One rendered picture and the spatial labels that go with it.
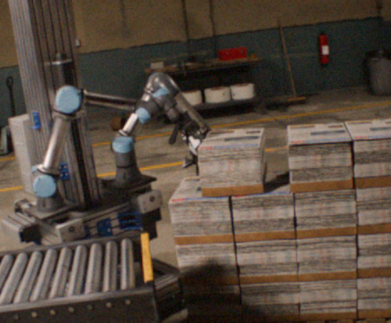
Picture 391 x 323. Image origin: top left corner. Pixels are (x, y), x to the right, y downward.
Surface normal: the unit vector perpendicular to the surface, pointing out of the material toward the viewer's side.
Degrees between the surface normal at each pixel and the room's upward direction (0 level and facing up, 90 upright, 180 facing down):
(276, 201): 90
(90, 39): 90
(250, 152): 90
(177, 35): 90
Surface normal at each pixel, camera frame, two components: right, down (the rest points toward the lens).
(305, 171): -0.17, 0.28
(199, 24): 0.11, 0.25
